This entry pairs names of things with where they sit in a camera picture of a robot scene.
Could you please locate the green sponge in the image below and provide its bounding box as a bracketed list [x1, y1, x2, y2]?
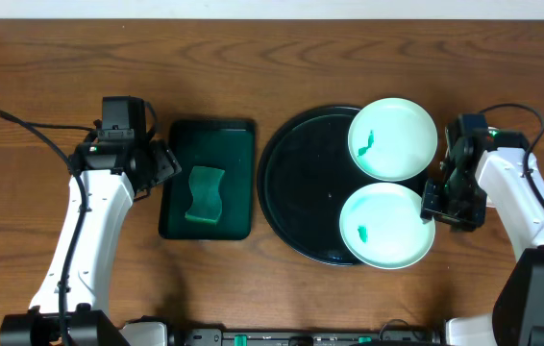
[185, 166, 225, 225]

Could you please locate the pale green plate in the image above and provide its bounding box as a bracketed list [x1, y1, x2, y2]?
[338, 183, 435, 270]
[347, 98, 438, 182]

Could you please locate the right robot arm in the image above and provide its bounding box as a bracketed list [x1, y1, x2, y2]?
[421, 127, 544, 345]

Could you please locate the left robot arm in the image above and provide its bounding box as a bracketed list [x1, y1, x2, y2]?
[0, 140, 181, 345]

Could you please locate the rectangular black water tray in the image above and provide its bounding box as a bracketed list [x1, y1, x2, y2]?
[159, 119, 256, 240]

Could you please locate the round black tray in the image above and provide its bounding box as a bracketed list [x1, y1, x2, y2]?
[257, 106, 428, 266]

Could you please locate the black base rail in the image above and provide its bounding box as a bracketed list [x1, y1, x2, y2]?
[168, 319, 446, 346]

